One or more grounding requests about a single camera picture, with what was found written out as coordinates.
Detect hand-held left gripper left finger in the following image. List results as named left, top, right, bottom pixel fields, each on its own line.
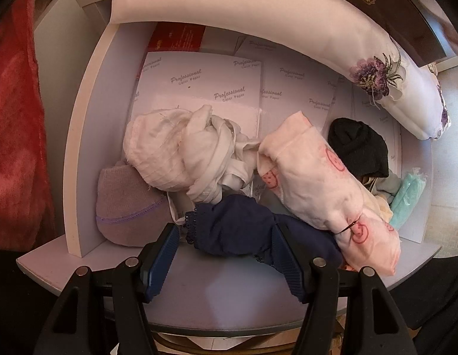
left=34, top=224, right=181, bottom=355

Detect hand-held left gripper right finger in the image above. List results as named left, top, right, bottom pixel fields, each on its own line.
left=271, top=224, right=424, bottom=355

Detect lilac knit sock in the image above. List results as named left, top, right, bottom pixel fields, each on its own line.
left=96, top=161, right=178, bottom=248

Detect navy lace underwear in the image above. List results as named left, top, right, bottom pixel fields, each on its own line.
left=184, top=193, right=344, bottom=270

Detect pink printed cloth roll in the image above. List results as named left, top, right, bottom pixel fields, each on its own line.
left=258, top=111, right=401, bottom=276

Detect white cloth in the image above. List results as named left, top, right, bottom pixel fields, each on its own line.
left=123, top=104, right=263, bottom=204

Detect white wooden shelf unit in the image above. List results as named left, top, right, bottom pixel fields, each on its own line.
left=16, top=0, right=442, bottom=335

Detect teal cloth roll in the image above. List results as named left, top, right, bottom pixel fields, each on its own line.
left=389, top=168, right=426, bottom=230

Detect black knit sock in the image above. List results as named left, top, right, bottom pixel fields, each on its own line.
left=327, top=117, right=390, bottom=179

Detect dark brown glossy box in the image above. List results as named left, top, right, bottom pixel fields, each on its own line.
left=334, top=0, right=458, bottom=68

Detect person's dark trousers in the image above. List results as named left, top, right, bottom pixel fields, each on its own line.
left=395, top=244, right=458, bottom=355

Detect pile of white paper packs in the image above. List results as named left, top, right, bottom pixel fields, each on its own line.
left=131, top=35, right=403, bottom=193

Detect red fleece blanket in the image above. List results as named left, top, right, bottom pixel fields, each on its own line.
left=0, top=0, right=57, bottom=245

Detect red paper pack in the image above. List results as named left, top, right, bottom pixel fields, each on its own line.
left=134, top=22, right=207, bottom=82

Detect white pillow with purple flower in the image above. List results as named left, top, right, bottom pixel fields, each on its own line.
left=111, top=0, right=451, bottom=141

